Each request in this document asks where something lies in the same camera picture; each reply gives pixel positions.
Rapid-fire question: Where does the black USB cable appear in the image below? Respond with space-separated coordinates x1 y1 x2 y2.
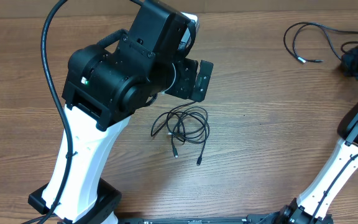
283 21 358 64
150 101 211 166

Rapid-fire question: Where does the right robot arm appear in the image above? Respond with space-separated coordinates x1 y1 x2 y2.
259 47 358 224

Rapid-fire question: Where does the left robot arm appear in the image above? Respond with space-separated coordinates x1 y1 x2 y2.
29 1 213 223

